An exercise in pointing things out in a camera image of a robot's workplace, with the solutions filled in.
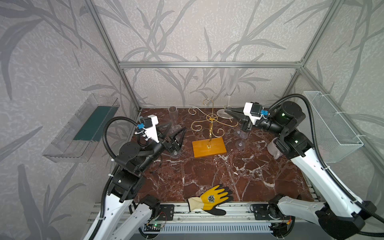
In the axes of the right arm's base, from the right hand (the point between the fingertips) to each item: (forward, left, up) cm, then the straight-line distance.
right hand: (228, 102), depth 53 cm
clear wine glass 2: (+12, -15, -39) cm, 44 cm away
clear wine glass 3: (+11, -15, -50) cm, 53 cm away
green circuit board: (-34, +32, -49) cm, 67 cm away
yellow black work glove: (-23, +6, -47) cm, 53 cm away
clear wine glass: (+4, +27, -49) cm, 56 cm away
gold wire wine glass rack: (+8, +6, -19) cm, 22 cm away
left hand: (-4, +18, -6) cm, 19 cm away
